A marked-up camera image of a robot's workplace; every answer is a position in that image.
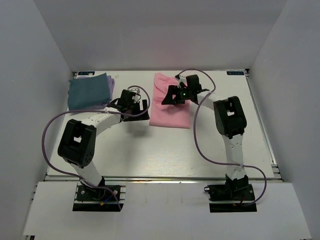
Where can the blue right table label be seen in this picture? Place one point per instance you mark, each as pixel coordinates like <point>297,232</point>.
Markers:
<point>235,73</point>

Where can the folded lavender t shirt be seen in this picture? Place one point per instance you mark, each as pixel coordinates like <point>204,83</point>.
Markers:
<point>108,94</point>

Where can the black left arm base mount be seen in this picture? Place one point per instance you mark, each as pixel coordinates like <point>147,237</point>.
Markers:
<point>87,199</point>

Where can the blue table label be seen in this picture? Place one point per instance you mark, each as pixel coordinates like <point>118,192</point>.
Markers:
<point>235,73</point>
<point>86,73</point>

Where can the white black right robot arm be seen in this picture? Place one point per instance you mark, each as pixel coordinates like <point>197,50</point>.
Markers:
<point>230,122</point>

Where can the aluminium right table rail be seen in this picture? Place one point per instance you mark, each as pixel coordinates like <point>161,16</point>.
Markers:
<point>267,143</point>

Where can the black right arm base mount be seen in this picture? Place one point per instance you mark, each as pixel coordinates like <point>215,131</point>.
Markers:
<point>234,196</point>

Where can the folded teal t shirt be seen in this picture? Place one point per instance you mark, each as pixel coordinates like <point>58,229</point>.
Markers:
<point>86,92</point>

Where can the blue left table label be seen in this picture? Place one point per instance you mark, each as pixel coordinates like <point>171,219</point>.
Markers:
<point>86,73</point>

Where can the pink t shirt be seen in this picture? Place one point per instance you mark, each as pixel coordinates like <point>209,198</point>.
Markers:
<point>167,116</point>

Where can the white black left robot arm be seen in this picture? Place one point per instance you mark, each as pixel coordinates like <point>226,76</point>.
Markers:
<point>77,145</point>

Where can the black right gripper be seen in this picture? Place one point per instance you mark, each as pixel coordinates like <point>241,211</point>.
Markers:
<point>173,89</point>

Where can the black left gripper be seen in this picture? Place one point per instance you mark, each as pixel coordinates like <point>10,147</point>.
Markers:
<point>144,116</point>

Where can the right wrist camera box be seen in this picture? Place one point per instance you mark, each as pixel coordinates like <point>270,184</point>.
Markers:
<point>193,83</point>

